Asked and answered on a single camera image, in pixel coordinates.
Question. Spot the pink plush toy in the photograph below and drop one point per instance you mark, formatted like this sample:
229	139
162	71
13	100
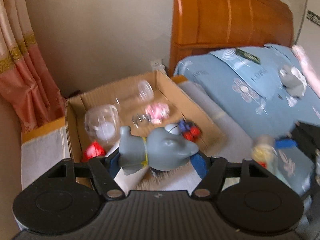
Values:
306	62

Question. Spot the pink plastic trinket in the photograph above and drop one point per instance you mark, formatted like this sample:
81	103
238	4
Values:
157	112

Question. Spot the blue floral bedding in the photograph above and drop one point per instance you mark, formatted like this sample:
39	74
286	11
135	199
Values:
237	97

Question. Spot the red toy train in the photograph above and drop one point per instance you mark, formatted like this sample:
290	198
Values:
93	152

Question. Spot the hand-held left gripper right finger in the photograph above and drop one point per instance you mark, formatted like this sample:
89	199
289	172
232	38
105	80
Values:
200	165

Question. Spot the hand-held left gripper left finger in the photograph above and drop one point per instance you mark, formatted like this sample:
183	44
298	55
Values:
113	165

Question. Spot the grey plush toy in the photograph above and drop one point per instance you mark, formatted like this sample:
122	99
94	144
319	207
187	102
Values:
293	81

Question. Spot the clear jar of gold pins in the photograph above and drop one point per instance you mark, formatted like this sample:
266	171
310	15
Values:
263	152

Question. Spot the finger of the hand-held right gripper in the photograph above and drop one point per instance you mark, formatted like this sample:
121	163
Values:
286	144

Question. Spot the clear plastic lid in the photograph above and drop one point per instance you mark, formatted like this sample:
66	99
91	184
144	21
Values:
140	120

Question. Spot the grey shark toy figure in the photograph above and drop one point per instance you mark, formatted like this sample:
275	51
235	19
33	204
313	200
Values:
160	150

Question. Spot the small clear plastic jar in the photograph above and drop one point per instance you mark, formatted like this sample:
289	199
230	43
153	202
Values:
145	90

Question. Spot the wooden bed headboard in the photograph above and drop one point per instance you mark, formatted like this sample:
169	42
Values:
225	17

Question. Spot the white wall socket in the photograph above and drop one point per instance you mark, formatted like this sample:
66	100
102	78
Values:
157	65

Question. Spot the black toy car red wheels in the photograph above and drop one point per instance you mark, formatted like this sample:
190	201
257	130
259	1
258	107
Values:
190	131

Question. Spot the pink curtain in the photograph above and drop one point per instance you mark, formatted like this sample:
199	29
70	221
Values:
27	80

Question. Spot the large clear jar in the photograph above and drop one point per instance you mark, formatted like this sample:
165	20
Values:
101	122

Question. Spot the cardboard box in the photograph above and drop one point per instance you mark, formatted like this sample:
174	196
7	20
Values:
75	120

